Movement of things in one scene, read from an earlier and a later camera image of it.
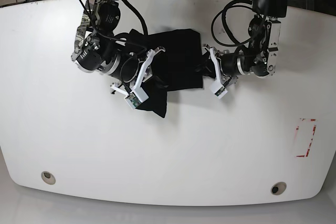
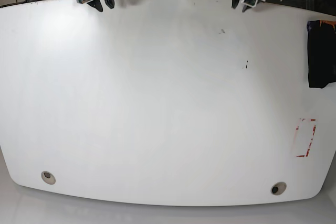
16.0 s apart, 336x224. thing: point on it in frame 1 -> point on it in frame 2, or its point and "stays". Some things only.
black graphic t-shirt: (178, 64) -> (321, 52)
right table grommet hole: (278, 188) stays
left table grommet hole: (48, 178) stays
